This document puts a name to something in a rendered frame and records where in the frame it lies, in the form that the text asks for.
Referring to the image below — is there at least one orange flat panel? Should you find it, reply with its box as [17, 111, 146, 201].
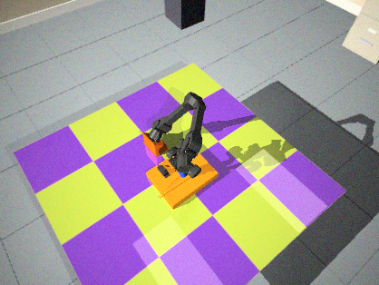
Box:
[146, 154, 218, 210]

